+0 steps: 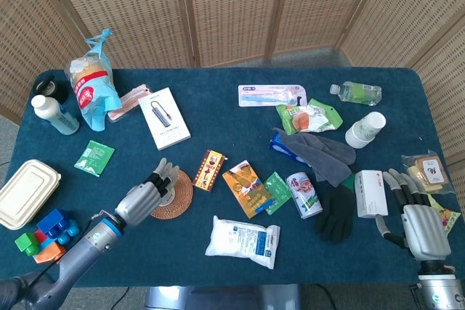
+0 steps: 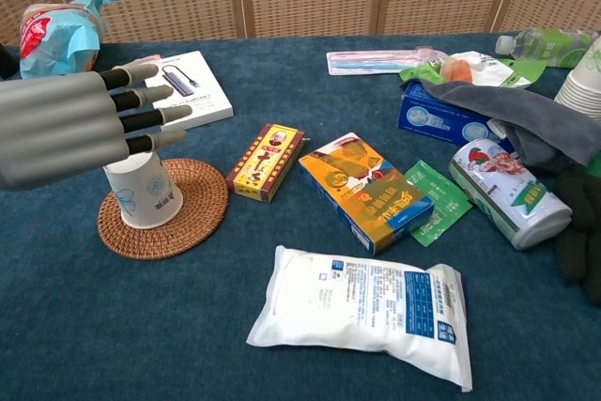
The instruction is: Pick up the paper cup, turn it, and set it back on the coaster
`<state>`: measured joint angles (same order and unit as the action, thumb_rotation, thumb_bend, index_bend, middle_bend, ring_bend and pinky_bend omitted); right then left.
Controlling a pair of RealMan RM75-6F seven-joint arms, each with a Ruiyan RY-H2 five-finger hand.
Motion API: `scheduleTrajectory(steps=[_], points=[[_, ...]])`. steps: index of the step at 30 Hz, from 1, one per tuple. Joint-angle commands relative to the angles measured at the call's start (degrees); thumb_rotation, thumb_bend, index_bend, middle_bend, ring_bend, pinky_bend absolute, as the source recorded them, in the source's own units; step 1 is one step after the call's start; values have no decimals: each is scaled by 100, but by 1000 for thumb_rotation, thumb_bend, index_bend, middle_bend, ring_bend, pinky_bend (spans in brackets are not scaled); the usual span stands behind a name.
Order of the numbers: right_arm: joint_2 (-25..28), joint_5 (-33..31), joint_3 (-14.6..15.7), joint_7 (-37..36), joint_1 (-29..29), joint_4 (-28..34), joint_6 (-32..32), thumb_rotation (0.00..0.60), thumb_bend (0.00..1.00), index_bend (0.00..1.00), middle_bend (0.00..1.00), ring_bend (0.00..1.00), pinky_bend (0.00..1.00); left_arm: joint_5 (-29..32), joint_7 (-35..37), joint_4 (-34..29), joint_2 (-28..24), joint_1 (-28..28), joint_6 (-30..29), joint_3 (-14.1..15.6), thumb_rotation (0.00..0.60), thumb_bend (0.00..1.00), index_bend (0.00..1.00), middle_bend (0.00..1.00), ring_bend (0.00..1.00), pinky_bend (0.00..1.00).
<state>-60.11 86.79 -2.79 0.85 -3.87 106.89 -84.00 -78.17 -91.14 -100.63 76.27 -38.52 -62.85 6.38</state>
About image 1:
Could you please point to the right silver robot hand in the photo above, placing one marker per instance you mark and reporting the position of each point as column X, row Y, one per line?
column 425, row 230

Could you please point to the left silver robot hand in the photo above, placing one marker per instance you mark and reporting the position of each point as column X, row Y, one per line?
column 140, row 203

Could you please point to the blue flower paper cup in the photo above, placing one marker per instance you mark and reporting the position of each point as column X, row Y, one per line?
column 169, row 201

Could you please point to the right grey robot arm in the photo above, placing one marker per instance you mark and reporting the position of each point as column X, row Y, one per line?
column 437, row 288

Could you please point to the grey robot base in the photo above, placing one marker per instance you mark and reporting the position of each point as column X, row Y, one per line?
column 221, row 297

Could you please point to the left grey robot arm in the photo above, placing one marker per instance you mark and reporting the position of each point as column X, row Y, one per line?
column 83, row 248

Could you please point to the yellow snack packet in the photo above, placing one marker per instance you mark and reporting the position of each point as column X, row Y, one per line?
column 448, row 217

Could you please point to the round woven rattan coaster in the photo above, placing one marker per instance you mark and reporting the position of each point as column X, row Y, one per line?
column 183, row 197

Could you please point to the clear cookie packet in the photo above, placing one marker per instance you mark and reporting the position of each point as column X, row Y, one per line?
column 430, row 172

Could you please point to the green tea sachet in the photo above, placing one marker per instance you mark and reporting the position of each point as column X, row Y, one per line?
column 278, row 188
column 94, row 157

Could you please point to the small white carton box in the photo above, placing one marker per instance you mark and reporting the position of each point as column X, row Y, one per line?
column 368, row 194

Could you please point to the red yellow medicine box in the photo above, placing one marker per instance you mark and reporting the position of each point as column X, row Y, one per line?
column 209, row 170

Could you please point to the blue toy block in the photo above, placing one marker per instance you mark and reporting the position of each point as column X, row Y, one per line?
column 56, row 223

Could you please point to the white USB hub box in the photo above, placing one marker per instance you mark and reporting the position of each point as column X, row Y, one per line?
column 163, row 117

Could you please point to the black work glove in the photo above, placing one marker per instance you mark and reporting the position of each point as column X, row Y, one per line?
column 336, row 215

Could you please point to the pink flat package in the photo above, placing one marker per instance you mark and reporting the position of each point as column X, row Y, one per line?
column 127, row 105

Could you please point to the orange toy block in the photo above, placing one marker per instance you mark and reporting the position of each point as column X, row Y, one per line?
column 49, row 252

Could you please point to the red toy block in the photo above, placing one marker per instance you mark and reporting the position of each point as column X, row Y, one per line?
column 41, row 236

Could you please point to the orange blue carton box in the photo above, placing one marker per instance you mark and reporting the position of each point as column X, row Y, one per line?
column 247, row 190

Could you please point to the white powder bag blue label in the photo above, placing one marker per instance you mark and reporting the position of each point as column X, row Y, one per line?
column 241, row 241

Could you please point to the beige lunch box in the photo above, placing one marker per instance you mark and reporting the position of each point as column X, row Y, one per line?
column 27, row 194

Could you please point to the stack of paper cups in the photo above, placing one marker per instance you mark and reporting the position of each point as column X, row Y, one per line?
column 363, row 130

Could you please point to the blue bread bag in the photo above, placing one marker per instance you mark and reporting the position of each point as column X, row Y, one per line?
column 92, row 92

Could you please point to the green toy block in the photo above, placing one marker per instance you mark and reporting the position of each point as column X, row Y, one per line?
column 25, row 242

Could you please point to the white plastic bottle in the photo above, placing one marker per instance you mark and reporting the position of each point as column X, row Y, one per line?
column 54, row 114

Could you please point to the grey cloth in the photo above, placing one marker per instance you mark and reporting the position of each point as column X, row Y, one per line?
column 323, row 155

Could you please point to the blue cookie packet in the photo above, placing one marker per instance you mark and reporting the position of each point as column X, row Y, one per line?
column 278, row 146

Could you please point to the green label water bottle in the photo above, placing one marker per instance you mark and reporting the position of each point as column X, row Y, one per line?
column 357, row 93

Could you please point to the green snack packet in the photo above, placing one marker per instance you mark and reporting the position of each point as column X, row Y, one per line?
column 309, row 117

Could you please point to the toothbrush blister pack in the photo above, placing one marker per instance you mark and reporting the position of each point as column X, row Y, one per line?
column 270, row 95

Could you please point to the woven folding screen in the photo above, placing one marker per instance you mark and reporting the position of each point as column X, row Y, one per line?
column 232, row 8

